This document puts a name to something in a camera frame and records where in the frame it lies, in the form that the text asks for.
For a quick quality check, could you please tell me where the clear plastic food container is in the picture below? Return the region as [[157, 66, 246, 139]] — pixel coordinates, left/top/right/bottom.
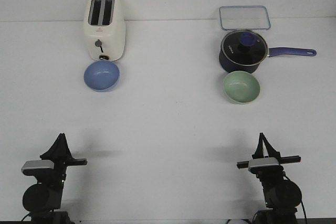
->
[[219, 5, 271, 31]]

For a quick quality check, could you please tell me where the cream two-slot toaster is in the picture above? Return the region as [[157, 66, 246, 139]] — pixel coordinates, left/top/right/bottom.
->
[[83, 0, 126, 61]]

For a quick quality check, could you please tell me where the glass lid with blue knob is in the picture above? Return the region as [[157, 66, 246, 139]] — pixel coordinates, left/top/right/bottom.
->
[[221, 30, 268, 66]]

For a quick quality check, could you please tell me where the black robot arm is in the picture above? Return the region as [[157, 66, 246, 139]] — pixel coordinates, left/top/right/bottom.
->
[[237, 133, 303, 223], [21, 133, 87, 223]]

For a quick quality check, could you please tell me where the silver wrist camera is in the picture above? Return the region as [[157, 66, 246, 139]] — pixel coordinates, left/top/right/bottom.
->
[[21, 160, 55, 176], [248, 157, 280, 174]]

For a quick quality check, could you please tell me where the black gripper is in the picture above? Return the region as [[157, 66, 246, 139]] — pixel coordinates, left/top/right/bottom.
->
[[236, 133, 301, 179], [40, 133, 87, 182]]

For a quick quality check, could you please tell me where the dark blue saucepan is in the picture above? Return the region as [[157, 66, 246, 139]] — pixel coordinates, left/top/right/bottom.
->
[[218, 42, 317, 73]]

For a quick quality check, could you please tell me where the blue bowl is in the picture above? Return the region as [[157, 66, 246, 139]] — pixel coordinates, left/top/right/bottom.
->
[[83, 60, 120, 92]]

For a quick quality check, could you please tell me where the green bowl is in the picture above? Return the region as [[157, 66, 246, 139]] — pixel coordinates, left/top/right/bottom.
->
[[223, 71, 261, 104]]

